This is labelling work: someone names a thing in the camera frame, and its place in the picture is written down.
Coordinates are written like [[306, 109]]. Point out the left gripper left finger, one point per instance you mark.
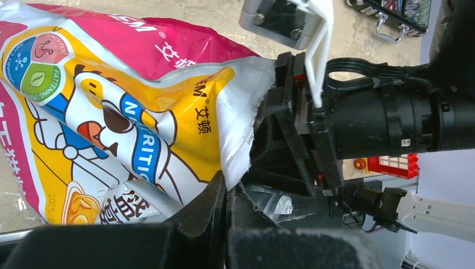
[[192, 238]]

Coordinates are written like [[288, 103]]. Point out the black poker chip case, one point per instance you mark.
[[395, 19]]

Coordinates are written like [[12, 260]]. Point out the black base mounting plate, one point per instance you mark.
[[361, 200]]

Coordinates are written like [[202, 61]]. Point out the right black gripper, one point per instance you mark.
[[293, 149]]

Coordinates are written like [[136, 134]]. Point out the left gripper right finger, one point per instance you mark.
[[255, 241]]

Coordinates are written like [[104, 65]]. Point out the red yellow toy block car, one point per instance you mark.
[[404, 166]]

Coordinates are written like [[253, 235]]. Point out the pet food bag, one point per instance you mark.
[[110, 119]]

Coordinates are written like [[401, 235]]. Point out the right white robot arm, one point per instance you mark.
[[370, 110]]

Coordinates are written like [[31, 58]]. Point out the aluminium frame rail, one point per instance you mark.
[[12, 237]]

